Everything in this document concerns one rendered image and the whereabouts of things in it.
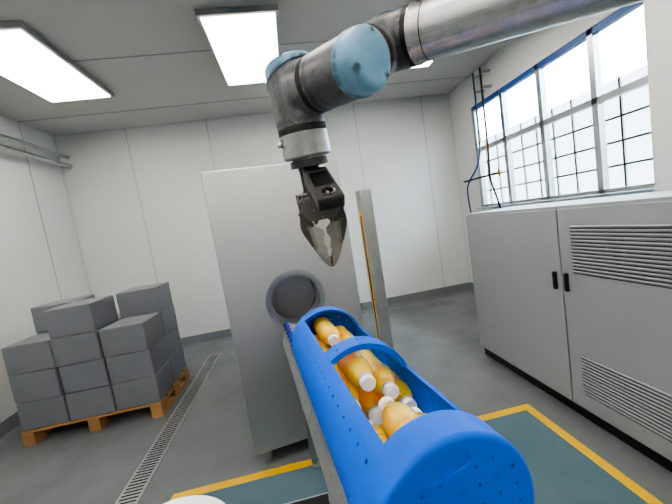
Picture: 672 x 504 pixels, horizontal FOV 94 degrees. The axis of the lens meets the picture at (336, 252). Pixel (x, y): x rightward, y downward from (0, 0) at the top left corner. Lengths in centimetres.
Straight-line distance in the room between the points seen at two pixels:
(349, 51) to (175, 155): 510
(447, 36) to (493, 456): 64
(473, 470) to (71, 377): 365
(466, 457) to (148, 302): 356
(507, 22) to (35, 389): 409
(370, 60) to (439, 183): 530
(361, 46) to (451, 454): 59
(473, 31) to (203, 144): 505
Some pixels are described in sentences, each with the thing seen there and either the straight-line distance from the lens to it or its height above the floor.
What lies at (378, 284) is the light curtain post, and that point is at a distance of 155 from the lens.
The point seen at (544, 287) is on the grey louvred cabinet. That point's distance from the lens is 272.
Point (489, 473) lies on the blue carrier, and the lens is 63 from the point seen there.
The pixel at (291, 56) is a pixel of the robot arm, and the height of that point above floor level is 184.
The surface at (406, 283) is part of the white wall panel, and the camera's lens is 559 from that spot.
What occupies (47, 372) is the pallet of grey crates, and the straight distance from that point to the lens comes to 399.
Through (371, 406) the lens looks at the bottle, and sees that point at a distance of 92.
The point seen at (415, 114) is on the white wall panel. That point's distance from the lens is 586.
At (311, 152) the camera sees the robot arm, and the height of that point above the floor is 170.
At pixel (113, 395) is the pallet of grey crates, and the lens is 386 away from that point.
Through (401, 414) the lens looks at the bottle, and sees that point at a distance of 67.
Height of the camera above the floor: 157
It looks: 5 degrees down
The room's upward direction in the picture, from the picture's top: 9 degrees counter-clockwise
